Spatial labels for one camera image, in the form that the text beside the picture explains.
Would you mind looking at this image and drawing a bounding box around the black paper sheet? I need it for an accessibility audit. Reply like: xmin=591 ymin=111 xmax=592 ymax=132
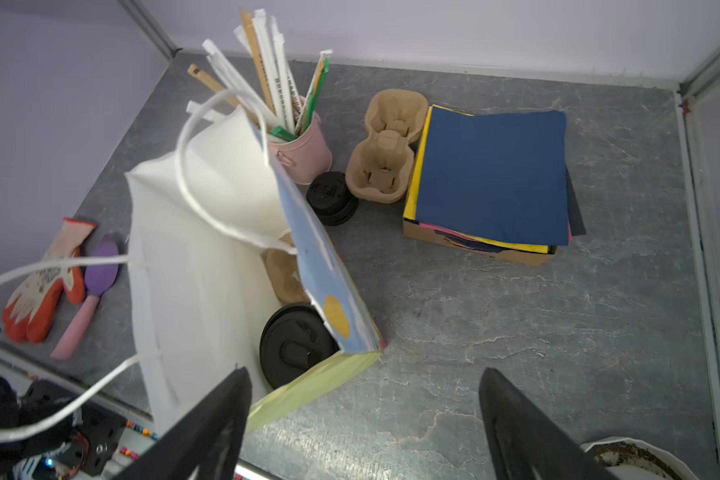
xmin=566 ymin=172 xmax=587 ymax=239

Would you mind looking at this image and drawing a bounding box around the green wrapped straw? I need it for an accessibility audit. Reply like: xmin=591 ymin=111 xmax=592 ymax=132
xmin=269 ymin=49 xmax=333 ymax=142

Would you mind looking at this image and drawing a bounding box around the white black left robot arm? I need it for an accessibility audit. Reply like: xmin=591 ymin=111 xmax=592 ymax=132
xmin=0 ymin=376 xmax=126 ymax=479

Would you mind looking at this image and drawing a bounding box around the brown pulp cup carrier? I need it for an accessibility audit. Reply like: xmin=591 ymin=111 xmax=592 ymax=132
xmin=264 ymin=249 xmax=309 ymax=304

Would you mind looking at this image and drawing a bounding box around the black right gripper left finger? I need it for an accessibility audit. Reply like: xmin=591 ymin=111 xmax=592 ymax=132
xmin=117 ymin=368 xmax=252 ymax=479

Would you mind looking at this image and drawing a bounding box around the white wrapped straw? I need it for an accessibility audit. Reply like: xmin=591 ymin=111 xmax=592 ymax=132
xmin=202 ymin=9 xmax=300 ymax=141

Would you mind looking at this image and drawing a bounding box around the illustrated paper bag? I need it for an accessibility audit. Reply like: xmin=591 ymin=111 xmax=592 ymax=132
xmin=110 ymin=91 xmax=385 ymax=433

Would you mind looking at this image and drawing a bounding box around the red white glove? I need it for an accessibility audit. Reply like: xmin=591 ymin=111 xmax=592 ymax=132
xmin=2 ymin=218 xmax=97 ymax=344

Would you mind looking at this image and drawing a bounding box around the purple pink garden trowel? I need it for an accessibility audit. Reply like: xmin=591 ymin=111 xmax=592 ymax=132
xmin=50 ymin=263 xmax=119 ymax=361

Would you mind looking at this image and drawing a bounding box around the pink straw holder cup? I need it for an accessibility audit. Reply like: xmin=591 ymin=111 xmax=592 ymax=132
xmin=269 ymin=113 xmax=333 ymax=185

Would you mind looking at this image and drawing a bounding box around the brown cardboard box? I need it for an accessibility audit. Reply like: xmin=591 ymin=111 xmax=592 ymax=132
xmin=402 ymin=220 xmax=557 ymax=267

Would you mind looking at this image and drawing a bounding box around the black cup lid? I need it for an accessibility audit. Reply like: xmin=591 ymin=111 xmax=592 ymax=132
xmin=259 ymin=303 xmax=339 ymax=389

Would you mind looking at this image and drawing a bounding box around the stack of pulp carriers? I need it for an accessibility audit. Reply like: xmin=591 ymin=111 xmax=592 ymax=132
xmin=345 ymin=89 xmax=429 ymax=204

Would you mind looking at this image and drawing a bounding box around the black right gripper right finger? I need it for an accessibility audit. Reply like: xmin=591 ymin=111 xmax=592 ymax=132
xmin=479 ymin=368 xmax=615 ymax=479

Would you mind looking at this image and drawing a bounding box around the brown wrapped straw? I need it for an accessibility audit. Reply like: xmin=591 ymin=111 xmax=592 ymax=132
xmin=187 ymin=63 xmax=226 ymax=93

